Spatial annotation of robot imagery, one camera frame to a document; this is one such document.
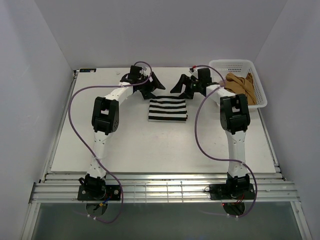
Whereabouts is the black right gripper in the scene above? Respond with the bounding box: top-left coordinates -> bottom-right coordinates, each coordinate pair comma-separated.
170,74 -> 203,100

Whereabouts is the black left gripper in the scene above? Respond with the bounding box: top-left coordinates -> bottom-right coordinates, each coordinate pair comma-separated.
137,72 -> 165,101

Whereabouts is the black white striped tank top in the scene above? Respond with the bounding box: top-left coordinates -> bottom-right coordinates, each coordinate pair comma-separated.
148,96 -> 188,123

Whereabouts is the tan tank top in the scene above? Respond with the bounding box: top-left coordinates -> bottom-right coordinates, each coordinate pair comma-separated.
224,72 -> 257,106

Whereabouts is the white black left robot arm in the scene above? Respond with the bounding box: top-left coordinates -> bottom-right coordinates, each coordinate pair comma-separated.
79,65 -> 165,200

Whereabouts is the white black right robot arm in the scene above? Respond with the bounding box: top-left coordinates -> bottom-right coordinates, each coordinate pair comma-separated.
171,65 -> 252,199

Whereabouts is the white plastic perforated basket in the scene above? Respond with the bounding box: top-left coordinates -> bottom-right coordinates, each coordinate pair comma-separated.
208,59 -> 268,110

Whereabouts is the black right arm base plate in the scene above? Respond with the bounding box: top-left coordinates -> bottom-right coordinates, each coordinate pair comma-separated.
208,184 -> 256,200

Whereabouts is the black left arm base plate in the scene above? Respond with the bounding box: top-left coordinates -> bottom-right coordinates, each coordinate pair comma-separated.
77,185 -> 121,201

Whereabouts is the aluminium rail frame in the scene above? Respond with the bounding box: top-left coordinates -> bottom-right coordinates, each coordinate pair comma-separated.
21,167 -> 312,240

